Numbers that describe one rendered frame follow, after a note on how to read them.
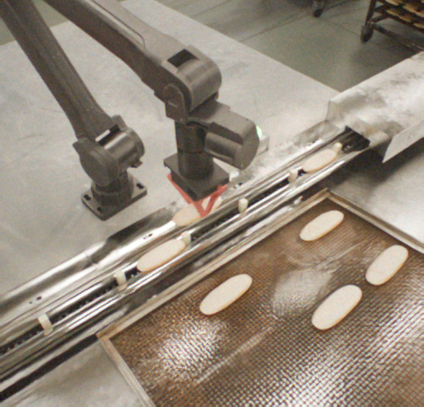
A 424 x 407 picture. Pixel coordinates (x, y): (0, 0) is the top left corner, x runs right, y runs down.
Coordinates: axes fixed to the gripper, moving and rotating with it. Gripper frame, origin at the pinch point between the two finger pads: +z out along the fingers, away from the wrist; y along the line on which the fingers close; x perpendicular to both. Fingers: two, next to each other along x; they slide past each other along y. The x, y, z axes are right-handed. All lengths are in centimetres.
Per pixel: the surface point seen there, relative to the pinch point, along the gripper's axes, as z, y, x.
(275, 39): 92, 163, -183
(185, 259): 7.6, -3.0, 5.6
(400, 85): 2, 3, -63
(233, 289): 3.0, -15.6, 4.8
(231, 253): 4.9, -8.8, -0.4
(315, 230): 3.2, -15.2, -14.2
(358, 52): 93, 116, -214
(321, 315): 1.3, -27.7, -1.7
